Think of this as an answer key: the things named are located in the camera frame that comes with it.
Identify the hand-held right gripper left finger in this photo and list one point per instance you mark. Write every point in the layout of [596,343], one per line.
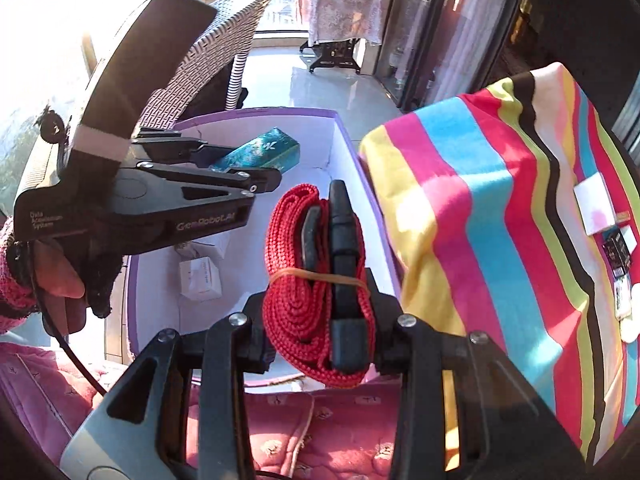
[255,340]

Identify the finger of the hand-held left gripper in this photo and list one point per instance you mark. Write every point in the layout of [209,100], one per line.
[200,152]
[215,177]

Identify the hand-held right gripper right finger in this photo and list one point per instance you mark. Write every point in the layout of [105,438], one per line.
[387,340]

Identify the teal patterned box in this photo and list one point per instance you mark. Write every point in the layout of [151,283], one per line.
[265,152]

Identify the purple storage box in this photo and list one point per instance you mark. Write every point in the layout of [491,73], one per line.
[320,140]

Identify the person's left forearm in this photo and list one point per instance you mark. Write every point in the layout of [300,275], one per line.
[15,280]

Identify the person's left hand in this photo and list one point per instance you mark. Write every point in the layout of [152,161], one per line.
[57,275]

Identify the small white printed box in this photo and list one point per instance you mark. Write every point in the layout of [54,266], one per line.
[200,277]

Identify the woven wicker chair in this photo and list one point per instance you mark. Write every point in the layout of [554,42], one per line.
[235,25]

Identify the pink quilted clothing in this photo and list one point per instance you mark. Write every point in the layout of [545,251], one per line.
[325,435]

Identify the striped tablecloth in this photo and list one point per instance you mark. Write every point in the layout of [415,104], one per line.
[475,210]

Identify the black iron table stand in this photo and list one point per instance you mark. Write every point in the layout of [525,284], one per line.
[332,55]

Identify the white lace tablecloth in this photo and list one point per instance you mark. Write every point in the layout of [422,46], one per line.
[340,10]

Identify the long white box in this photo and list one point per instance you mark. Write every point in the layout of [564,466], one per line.
[595,205]

